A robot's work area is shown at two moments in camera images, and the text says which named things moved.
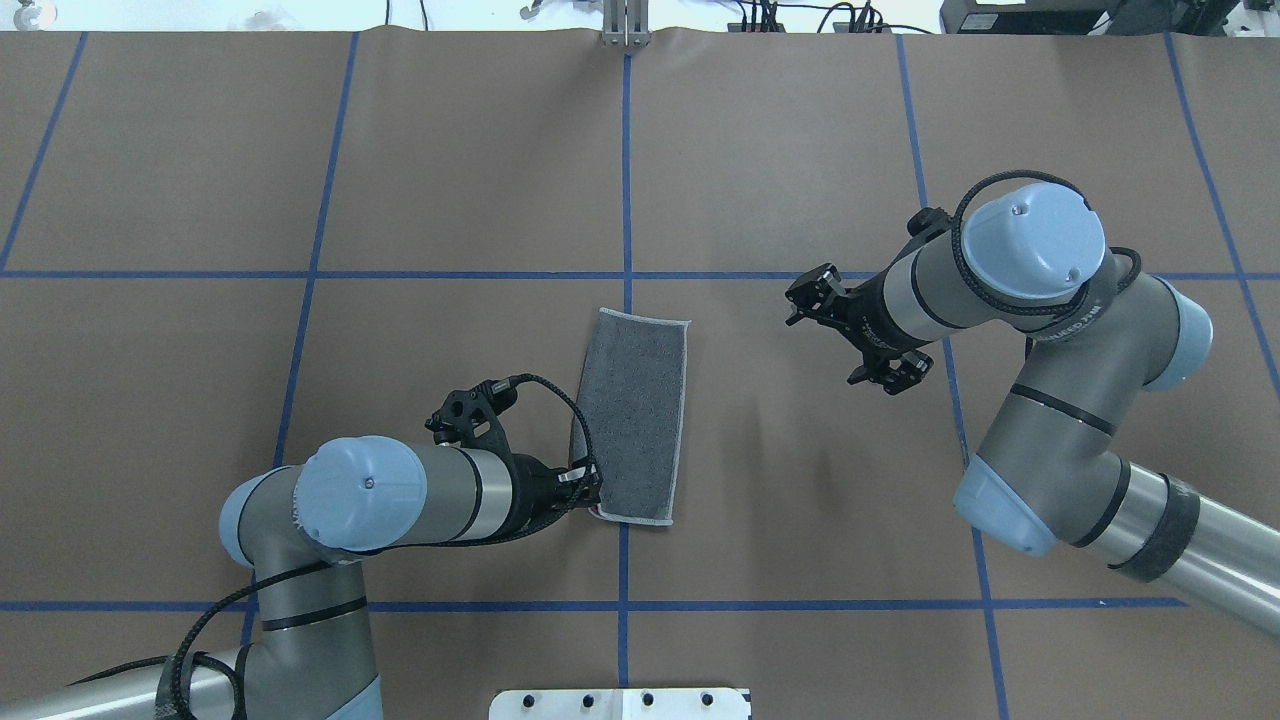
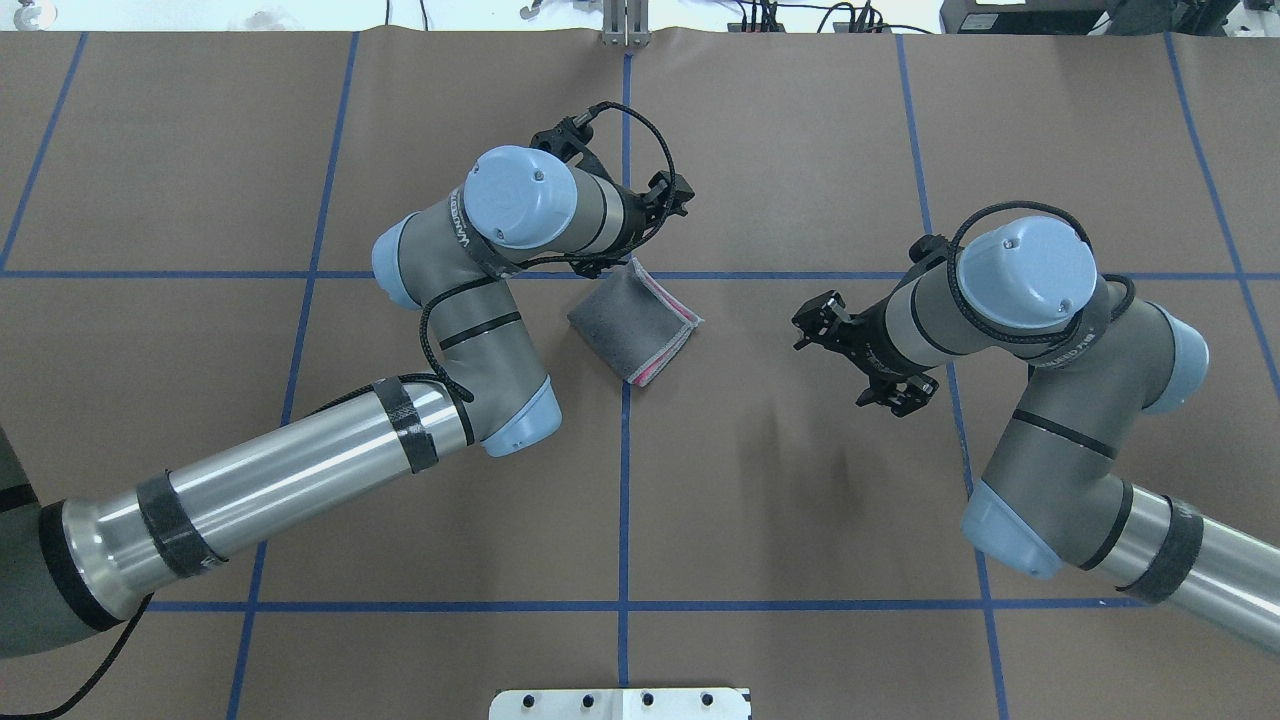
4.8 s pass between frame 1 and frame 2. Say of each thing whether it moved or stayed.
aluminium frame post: stayed
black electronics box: stayed
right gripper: moved
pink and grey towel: moved
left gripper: moved
